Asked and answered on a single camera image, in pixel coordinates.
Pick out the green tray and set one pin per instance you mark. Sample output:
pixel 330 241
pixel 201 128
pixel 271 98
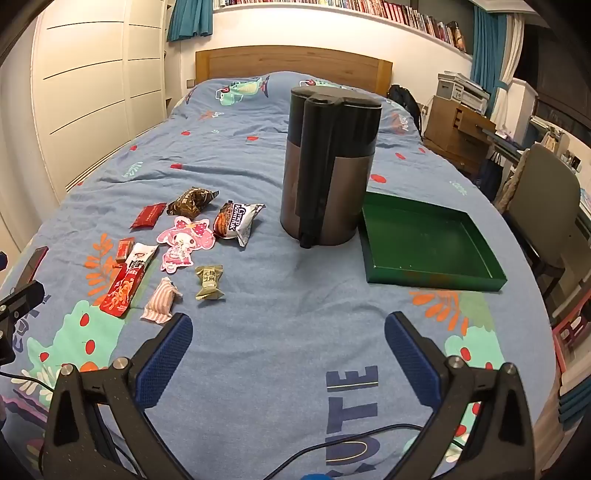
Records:
pixel 425 240

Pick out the dark blue bag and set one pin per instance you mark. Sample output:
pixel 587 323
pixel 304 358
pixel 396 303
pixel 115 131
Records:
pixel 489 175

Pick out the red stool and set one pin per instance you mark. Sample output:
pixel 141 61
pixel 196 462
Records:
pixel 572 330

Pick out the grey desk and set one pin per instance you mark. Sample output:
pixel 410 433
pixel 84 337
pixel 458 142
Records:
pixel 505 143

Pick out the red snack packet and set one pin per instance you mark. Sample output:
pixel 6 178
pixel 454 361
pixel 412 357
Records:
pixel 147 216

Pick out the teal curtain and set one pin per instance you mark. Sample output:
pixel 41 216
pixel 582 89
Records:
pixel 189 18
pixel 485 50

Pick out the long red and white packet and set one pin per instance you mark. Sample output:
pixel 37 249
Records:
pixel 129 281

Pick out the wooden cabinet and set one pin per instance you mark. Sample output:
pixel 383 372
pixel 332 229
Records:
pixel 450 134

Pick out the row of books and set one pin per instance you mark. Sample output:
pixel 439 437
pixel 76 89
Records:
pixel 369 9

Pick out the black backpack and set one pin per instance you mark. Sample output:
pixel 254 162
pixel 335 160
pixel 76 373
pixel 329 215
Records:
pixel 404 104

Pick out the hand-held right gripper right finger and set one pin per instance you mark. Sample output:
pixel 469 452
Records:
pixel 411 364

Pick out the small orange candy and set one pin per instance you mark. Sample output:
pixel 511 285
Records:
pixel 124 248

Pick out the grey printer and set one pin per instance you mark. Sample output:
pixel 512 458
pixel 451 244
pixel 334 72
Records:
pixel 461 90

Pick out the white and blue wafer packet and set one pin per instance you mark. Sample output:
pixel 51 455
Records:
pixel 238 220

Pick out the brown oat snack packet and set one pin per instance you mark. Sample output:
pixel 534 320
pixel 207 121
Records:
pixel 191 201

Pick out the dark red phone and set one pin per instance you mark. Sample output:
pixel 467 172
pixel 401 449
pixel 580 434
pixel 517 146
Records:
pixel 33 264

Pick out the pink striped candy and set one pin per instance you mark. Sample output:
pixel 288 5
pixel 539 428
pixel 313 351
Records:
pixel 159 300

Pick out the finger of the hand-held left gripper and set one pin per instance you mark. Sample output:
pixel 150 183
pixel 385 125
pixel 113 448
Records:
pixel 27 295

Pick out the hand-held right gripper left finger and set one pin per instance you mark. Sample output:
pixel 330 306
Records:
pixel 166 357

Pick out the white wardrobe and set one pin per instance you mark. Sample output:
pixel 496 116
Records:
pixel 92 69

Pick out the wooden headboard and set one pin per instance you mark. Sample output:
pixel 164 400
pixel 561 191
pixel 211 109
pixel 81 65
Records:
pixel 295 62

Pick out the olive green candy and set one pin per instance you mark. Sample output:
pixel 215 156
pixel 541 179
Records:
pixel 209 282

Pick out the blue printed blanket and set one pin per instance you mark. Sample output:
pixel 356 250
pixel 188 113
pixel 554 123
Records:
pixel 277 323

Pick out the grey chair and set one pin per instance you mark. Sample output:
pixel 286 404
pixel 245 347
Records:
pixel 545 198

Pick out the pink character candy bag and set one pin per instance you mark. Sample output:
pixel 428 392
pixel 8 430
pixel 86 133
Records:
pixel 184 242

